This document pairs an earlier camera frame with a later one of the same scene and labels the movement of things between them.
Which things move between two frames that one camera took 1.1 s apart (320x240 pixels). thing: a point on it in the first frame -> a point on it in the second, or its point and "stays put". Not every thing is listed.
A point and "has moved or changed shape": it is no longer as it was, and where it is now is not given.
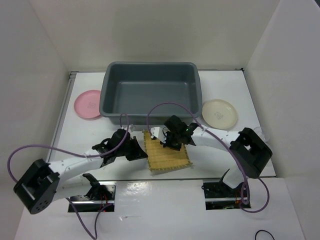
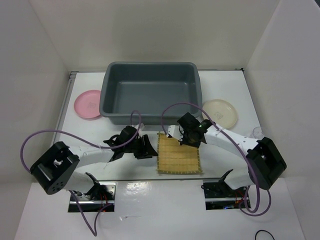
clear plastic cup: x=259 y=131 stays put
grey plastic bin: x=148 y=92 stays put
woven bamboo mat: x=160 y=157 has moved or changed shape
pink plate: x=86 y=103 stays put
